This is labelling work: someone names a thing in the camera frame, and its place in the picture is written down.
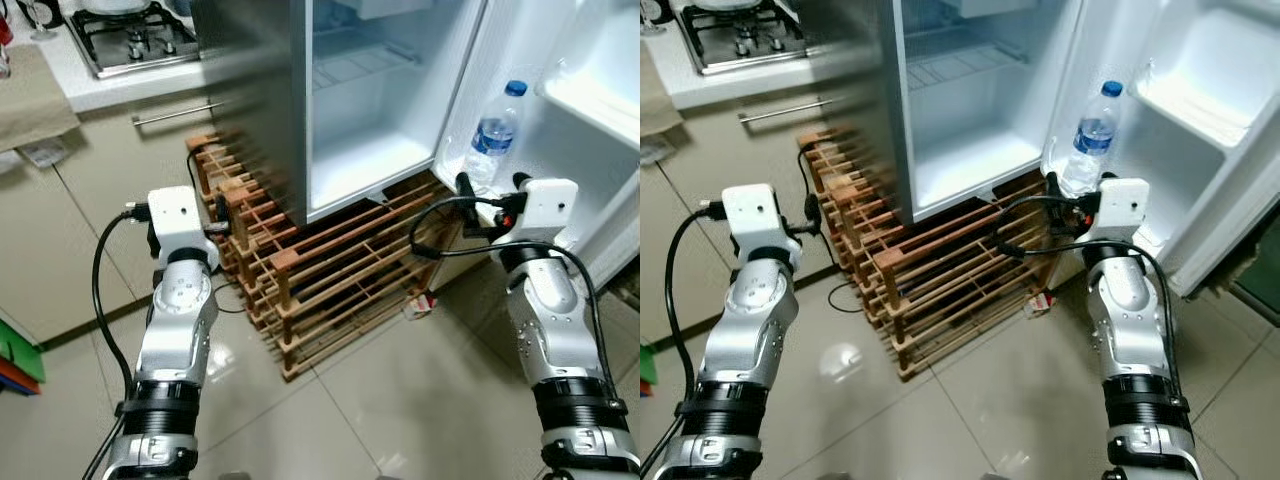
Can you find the clear water bottle blue cap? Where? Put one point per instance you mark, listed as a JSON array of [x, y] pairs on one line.
[[1092, 135], [495, 135]]

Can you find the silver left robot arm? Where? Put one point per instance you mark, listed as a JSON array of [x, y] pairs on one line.
[[745, 340], [175, 330]]

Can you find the clear fridge shelf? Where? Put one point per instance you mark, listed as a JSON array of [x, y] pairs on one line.
[[955, 68], [360, 68]]

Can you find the small white red packet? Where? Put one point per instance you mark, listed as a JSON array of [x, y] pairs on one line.
[[420, 305], [1040, 304]]

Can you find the wooden wine rack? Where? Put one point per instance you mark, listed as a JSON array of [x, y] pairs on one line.
[[940, 280], [330, 280]]

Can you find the white door shelf bin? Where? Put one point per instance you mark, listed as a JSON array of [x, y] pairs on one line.
[[600, 80], [1210, 85]]

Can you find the white printed paper sheet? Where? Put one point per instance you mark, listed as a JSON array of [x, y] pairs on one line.
[[655, 150], [42, 154]]

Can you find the small beige towel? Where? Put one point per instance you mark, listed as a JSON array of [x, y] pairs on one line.
[[652, 95], [35, 100]]

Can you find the green tinted glass door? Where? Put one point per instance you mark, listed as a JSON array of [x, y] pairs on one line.
[[1258, 285]]

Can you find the steel gas stove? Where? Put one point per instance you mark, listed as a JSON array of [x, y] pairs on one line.
[[135, 45], [740, 40]]

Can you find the green plastic board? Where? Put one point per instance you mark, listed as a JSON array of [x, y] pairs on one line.
[[18, 345], [646, 358]]

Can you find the clear wine glass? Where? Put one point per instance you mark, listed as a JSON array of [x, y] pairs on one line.
[[655, 12], [40, 15]]

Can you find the white cooking pot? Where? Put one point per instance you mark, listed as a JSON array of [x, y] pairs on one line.
[[725, 4], [115, 5]]

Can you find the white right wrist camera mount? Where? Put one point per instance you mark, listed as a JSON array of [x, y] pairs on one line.
[[1125, 205], [550, 205]]

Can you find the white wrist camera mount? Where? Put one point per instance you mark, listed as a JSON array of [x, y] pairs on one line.
[[755, 215], [178, 215], [550, 205], [1125, 205]]

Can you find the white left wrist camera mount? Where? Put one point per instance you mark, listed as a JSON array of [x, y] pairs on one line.
[[178, 215], [755, 215]]

